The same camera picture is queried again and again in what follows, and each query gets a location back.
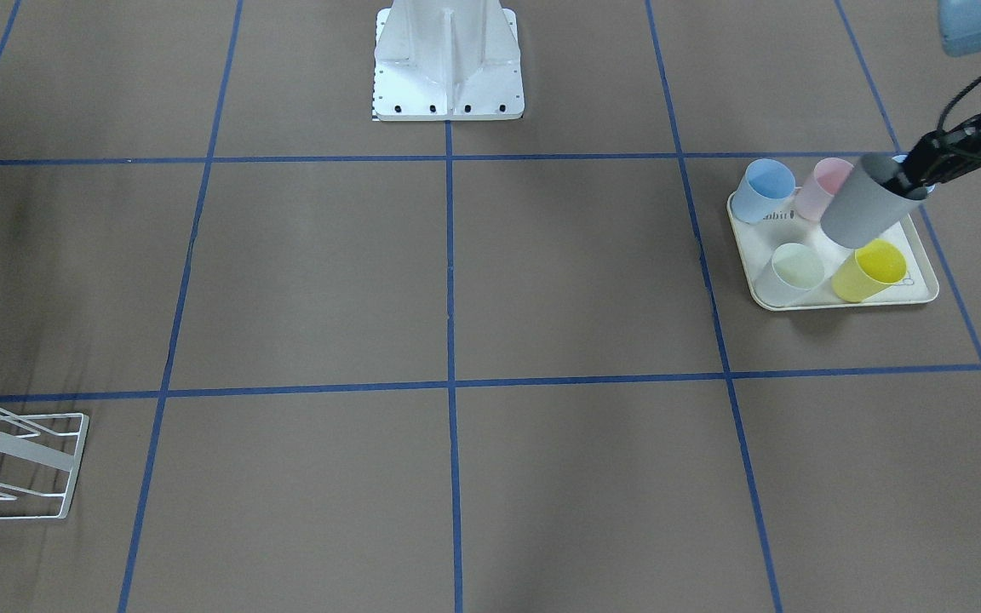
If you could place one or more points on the pale green plastic cup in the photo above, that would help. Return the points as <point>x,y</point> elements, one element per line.
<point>792,271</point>

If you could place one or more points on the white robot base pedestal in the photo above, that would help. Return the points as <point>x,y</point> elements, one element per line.
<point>447,61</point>

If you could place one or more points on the cream plastic tray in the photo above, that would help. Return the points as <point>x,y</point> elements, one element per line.
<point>757,242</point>

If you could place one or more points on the pink plastic cup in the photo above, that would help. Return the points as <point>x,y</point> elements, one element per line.
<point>821,187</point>

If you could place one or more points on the grey plastic cup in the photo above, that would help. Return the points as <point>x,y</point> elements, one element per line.
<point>875,196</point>

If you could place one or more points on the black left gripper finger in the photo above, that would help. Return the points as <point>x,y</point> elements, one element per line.
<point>914,177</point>

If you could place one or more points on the yellow plastic cup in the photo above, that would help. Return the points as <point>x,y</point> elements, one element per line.
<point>868,271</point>

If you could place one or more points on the blue plastic cup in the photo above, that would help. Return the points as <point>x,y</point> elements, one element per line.
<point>765,186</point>

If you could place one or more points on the white wire cup rack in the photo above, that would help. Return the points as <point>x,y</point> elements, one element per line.
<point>41,456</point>

